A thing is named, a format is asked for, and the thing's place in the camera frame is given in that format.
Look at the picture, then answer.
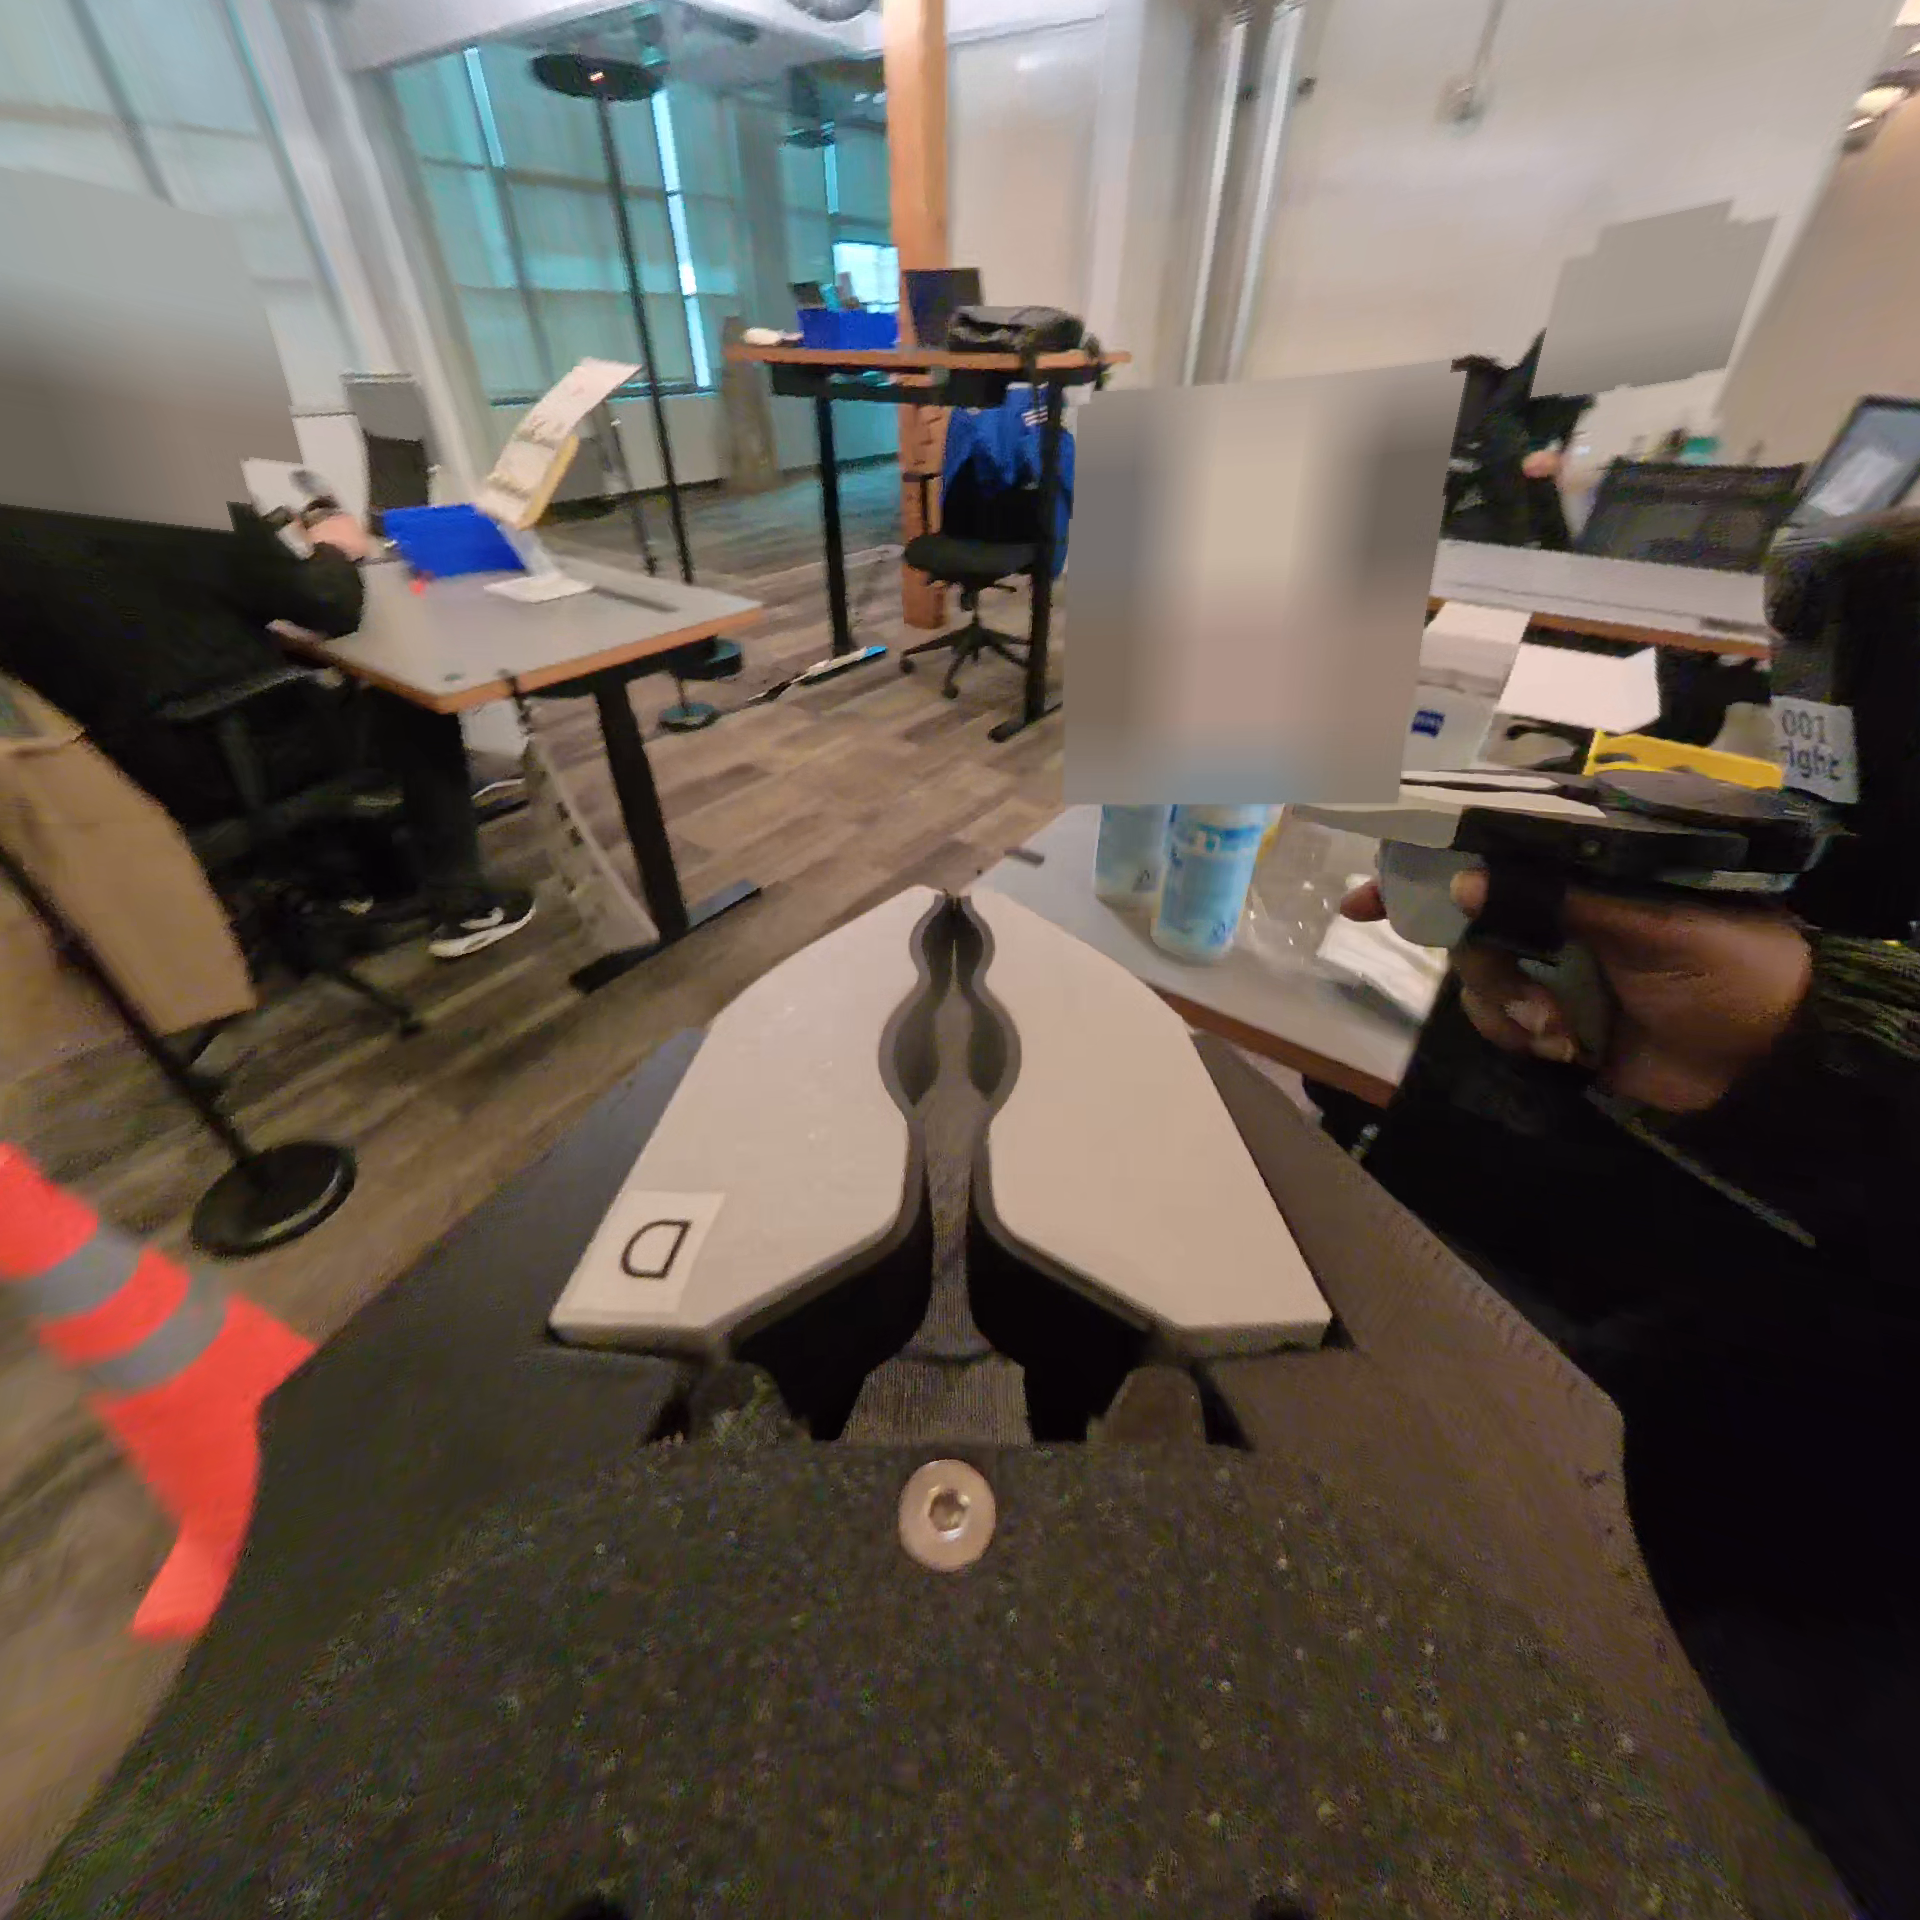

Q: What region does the black bag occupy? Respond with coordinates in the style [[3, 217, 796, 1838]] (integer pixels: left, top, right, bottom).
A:
[[940, 302, 1087, 359]]

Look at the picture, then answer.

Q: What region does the person's right forearm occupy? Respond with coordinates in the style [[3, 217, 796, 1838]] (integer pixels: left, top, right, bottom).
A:
[[1794, 932, 1920, 1084]]

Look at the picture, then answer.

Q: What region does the yellow plastic bin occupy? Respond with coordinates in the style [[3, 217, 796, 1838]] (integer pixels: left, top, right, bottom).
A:
[[1583, 730, 1789, 794]]

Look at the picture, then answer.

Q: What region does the white cardboard box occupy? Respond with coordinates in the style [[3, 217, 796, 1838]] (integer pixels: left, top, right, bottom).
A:
[[1411, 601, 1537, 773]]

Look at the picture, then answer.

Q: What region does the orange traffic cone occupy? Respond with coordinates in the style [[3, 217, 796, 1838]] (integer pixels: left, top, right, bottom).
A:
[[0, 1142, 317, 1645]]

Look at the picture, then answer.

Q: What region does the black mesh chair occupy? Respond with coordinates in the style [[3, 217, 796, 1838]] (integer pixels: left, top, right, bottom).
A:
[[1570, 460, 1812, 575]]

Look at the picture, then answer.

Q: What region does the booklet on stand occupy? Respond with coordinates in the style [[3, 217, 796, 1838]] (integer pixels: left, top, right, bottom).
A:
[[473, 354, 647, 533]]

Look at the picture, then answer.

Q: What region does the blue plastic bin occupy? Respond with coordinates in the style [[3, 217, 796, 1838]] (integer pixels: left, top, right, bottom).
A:
[[378, 502, 532, 575]]

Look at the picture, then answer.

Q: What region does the grey desk with black legs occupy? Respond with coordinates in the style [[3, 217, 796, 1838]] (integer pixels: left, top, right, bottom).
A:
[[267, 553, 769, 997]]

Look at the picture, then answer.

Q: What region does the clear plastic bag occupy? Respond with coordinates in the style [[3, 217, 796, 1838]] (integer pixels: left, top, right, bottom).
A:
[[1248, 814, 1453, 1021]]

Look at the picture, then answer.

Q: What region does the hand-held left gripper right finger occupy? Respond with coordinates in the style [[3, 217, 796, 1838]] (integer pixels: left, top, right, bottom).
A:
[[962, 887, 1335, 1447]]

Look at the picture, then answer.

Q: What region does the grey office desk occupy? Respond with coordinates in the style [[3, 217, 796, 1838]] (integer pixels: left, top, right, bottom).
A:
[[1429, 535, 1776, 661]]

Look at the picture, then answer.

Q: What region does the black office chair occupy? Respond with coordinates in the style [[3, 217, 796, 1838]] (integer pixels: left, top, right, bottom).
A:
[[895, 393, 1073, 701]]

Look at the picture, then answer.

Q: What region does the white bottle with blue label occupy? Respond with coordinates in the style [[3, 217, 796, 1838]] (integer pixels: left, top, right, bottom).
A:
[[1092, 798, 1173, 911], [1154, 798, 1272, 965]]

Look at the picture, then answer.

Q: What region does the blue jacket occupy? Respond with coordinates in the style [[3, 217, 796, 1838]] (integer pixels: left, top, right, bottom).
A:
[[940, 393, 1073, 575]]

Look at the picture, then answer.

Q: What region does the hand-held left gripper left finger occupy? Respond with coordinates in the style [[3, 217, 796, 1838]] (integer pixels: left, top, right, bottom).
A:
[[548, 887, 948, 1438]]

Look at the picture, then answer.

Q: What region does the grey side table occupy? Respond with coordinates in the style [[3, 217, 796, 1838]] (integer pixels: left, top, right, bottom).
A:
[[976, 798, 1448, 1108]]

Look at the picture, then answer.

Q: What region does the open laptop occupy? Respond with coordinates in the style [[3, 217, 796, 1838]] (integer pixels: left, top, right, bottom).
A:
[[1781, 393, 1920, 533]]

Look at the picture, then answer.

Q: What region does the wooden standing desk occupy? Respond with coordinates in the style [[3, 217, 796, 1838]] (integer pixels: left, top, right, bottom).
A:
[[728, 338, 1130, 745]]

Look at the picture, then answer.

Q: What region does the brown cardboard box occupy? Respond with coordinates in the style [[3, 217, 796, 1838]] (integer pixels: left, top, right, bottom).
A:
[[0, 673, 265, 1037]]

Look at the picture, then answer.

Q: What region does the wooden pillar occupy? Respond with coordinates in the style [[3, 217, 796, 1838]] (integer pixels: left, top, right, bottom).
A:
[[880, 0, 955, 634]]

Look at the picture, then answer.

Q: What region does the white paper sheet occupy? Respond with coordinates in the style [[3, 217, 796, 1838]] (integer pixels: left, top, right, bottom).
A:
[[1495, 641, 1661, 740]]

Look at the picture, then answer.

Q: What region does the black round-base stand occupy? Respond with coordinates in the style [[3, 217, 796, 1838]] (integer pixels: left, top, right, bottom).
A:
[[0, 842, 357, 1259]]

